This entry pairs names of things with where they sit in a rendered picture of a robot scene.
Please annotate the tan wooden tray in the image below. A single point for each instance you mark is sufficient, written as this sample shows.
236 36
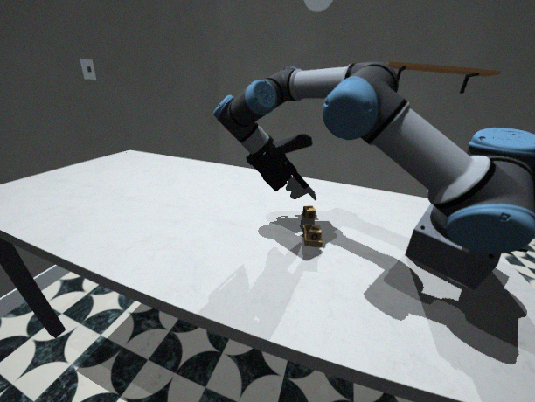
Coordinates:
307 242

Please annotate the tan cube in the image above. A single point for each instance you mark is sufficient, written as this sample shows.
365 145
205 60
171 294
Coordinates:
314 232
309 212

